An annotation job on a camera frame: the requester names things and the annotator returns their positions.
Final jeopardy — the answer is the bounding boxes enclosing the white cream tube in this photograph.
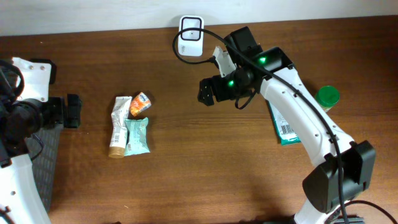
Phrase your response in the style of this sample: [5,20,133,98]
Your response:
[108,96,132,159]

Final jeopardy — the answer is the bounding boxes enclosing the orange snack packet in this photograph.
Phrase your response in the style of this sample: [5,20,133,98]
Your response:
[129,92,152,116]

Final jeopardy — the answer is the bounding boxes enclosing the green 3M gloves package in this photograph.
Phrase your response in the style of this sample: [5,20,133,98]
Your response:
[267,101,301,146]

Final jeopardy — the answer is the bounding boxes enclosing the green lid jar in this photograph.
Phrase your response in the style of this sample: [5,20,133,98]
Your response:
[315,86,340,113]

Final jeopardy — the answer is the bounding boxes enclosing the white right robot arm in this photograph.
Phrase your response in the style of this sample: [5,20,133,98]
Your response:
[198,27,376,223]

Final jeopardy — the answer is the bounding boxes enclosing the light green wipes packet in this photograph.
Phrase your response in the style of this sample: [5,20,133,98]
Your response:
[124,118,150,156]

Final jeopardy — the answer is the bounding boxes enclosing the white barcode scanner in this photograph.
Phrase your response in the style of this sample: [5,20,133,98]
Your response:
[178,16,204,57]

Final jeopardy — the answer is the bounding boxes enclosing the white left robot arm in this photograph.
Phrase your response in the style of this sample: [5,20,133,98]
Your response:
[1,57,82,223]

